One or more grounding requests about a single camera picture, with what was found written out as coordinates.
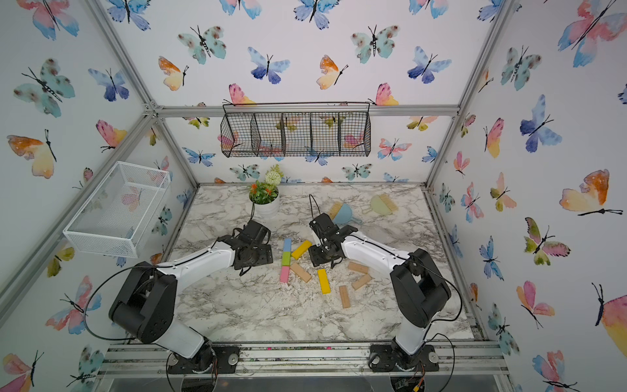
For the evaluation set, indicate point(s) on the green block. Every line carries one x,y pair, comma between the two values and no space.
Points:
286,259

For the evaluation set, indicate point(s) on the blue block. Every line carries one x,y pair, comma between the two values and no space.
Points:
287,245

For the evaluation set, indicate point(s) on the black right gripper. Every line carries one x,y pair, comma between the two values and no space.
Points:
313,256

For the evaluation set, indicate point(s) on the yellow block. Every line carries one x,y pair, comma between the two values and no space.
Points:
301,250
324,282

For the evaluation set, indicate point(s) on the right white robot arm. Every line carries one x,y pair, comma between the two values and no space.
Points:
420,291

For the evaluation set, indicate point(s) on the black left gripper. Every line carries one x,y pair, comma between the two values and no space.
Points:
266,256

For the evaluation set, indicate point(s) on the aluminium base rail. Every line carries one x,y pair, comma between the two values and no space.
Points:
268,359

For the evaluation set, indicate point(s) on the white pot with plant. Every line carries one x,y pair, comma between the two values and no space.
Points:
264,195

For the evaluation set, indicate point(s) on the white mesh wall basket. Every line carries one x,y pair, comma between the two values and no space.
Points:
118,213

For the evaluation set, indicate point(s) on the wooden block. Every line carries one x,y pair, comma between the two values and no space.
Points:
344,295
300,272
356,267
361,282

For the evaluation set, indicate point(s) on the pink block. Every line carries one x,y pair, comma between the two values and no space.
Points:
285,273

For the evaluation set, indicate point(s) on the black wire wall basket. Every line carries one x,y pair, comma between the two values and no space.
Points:
296,130

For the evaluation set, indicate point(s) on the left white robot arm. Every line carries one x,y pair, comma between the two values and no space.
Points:
146,304

